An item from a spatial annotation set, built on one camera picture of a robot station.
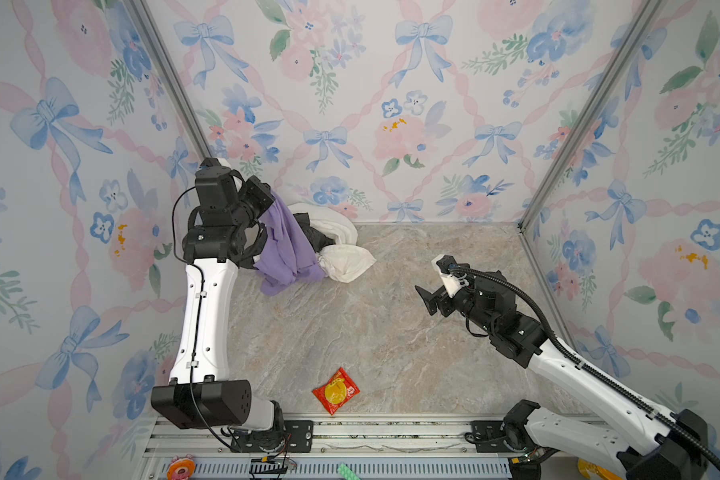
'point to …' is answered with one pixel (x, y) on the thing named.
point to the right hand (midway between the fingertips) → (432, 273)
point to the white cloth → (344, 260)
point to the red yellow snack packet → (337, 392)
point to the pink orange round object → (181, 468)
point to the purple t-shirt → (289, 258)
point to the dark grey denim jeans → (314, 236)
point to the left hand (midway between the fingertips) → (270, 178)
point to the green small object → (347, 473)
